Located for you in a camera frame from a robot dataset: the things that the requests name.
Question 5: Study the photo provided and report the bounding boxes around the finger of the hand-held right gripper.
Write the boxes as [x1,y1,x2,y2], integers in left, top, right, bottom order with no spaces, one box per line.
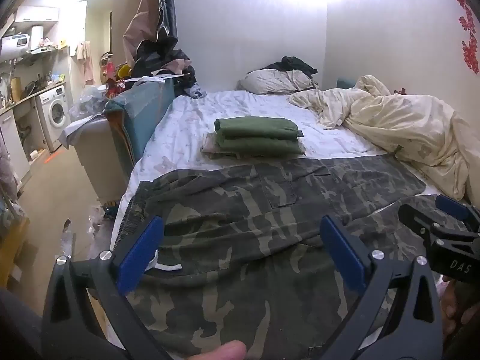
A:
[435,194,480,233]
[398,203,449,241]

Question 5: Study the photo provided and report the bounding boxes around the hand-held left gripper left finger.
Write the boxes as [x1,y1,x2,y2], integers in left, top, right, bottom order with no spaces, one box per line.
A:
[41,215,177,360]

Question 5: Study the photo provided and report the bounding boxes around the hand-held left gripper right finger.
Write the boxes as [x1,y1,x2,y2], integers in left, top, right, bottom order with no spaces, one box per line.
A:
[320,215,445,360]

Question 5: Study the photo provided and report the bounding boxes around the camouflage pants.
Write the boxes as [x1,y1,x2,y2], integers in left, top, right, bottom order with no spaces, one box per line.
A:
[112,154,447,360]

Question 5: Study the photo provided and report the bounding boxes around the folded green pants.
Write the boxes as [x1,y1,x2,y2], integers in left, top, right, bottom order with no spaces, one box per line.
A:
[214,117,299,139]
[215,134,305,157]

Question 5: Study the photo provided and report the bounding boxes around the person's right hand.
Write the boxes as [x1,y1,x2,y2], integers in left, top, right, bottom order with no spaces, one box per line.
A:
[439,275,474,342]

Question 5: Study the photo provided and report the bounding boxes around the person's left hand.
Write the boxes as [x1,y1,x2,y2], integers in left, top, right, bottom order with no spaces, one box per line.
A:
[187,340,247,360]

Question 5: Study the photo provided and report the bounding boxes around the cream duvet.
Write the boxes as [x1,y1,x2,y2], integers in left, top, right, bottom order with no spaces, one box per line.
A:
[288,75,480,205]

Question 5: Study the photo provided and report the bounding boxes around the grey storage box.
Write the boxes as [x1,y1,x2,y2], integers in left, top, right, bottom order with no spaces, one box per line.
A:
[60,116,132,203]

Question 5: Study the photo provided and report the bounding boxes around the white floral bed sheet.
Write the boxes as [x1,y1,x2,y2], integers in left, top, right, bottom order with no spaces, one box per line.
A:
[110,90,466,271]

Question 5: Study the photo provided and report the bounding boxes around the teal sofa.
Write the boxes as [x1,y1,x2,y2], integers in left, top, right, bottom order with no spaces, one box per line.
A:
[104,80,175,166]

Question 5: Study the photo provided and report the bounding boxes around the clear plastic bag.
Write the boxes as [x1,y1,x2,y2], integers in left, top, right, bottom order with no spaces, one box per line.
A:
[69,86,109,121]

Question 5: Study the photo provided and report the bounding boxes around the white washing machine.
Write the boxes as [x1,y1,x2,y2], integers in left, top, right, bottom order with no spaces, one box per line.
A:
[35,84,72,152]

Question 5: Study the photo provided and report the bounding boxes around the white cabinet door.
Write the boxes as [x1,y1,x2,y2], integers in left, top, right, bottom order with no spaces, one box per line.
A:
[0,110,31,181]

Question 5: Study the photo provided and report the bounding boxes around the white paper sheet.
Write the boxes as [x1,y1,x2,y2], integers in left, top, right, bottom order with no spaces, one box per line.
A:
[124,75,184,83]

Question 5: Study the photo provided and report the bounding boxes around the grey pillow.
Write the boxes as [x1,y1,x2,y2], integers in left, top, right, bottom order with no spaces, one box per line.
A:
[239,69,319,95]

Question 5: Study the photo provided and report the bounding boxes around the dark clothing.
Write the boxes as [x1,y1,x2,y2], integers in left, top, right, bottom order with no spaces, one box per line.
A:
[262,56,319,79]

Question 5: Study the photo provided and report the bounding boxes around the hanging pink towel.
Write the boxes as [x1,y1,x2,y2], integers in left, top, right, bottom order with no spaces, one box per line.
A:
[77,40,94,85]

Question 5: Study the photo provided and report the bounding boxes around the hanging brown cloth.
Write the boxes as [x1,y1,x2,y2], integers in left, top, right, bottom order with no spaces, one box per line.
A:
[123,0,178,64]

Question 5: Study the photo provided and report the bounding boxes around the white water heater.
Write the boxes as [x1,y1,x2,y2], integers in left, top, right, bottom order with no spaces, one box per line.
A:
[0,34,31,59]

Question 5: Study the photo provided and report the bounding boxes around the red wall decoration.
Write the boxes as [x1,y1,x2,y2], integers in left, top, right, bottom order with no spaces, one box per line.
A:
[445,0,480,74]

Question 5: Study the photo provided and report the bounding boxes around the white wall cabinet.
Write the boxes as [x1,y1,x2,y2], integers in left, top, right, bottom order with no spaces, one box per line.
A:
[15,5,60,23]

